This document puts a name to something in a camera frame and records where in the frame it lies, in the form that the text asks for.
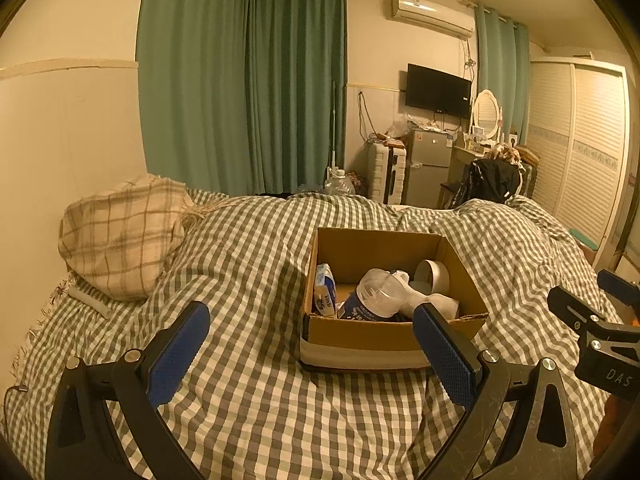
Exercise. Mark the white tape roll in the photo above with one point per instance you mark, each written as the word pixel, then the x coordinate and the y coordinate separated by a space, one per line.
pixel 440 277

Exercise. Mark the clear plastic bottle blue label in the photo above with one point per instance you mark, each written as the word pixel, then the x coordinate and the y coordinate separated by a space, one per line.
pixel 372 295

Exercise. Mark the small blue white carton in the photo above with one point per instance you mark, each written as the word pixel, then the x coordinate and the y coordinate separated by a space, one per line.
pixel 325 290

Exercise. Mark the floral fringed bed sheet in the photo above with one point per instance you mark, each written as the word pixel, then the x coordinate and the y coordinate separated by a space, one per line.
pixel 52 310

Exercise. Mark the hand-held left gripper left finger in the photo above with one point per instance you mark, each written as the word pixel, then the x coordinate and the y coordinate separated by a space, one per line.
pixel 177 355

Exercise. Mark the white sock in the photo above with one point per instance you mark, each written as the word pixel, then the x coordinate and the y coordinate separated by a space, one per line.
pixel 442 305

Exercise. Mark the clear plastic bag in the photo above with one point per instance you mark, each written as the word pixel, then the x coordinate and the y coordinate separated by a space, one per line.
pixel 404 126

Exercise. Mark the green curtain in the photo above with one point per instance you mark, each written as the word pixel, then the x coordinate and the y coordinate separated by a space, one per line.
pixel 300 80
pixel 190 75
pixel 500 70

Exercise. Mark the beige plaid pillow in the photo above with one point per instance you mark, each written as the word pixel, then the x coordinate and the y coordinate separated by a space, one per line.
pixel 120 240

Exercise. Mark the brown stool green top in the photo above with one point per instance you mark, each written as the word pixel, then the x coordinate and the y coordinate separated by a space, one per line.
pixel 582 237

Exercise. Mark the black jacket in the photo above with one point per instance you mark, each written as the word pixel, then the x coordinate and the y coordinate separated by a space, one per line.
pixel 492 180

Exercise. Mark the large clear water jug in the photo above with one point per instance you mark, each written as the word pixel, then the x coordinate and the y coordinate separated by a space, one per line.
pixel 340 185

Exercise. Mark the floral patterned bag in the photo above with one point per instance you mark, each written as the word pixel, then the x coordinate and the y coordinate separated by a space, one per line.
pixel 357 184

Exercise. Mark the cardboard box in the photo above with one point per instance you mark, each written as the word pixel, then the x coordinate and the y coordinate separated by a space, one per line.
pixel 360 340

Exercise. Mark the white pole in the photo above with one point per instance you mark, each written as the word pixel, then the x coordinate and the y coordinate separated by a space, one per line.
pixel 332 125

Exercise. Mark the white air conditioner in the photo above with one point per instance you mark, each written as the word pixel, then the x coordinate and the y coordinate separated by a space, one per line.
pixel 430 12

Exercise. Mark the green white checkered duvet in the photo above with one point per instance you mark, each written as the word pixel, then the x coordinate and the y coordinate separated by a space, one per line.
pixel 250 270

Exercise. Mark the dark suitcase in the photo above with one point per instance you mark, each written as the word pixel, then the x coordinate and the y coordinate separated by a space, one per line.
pixel 529 177

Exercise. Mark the patterned brown cloth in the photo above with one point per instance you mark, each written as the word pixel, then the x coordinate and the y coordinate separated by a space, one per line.
pixel 505 152

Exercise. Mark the black wall television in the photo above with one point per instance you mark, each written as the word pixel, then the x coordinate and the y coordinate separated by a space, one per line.
pixel 437 90

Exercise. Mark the white ribbed suitcase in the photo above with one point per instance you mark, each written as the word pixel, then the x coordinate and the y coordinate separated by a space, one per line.
pixel 382 172

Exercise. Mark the white ribbed bar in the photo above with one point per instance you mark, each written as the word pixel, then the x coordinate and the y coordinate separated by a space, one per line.
pixel 92 304

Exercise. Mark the silver fridge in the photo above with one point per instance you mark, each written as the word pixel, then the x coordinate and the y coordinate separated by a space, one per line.
pixel 427 170

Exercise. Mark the oval white vanity mirror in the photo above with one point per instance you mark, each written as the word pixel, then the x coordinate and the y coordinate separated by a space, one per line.
pixel 486 112

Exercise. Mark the white louvered wardrobe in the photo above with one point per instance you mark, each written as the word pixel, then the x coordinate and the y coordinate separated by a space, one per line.
pixel 580 160

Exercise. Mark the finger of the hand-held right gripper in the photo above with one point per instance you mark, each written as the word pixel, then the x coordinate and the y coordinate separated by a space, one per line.
pixel 575 305
pixel 620 285

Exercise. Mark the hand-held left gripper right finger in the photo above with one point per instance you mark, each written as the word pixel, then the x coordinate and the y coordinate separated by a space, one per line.
pixel 445 355

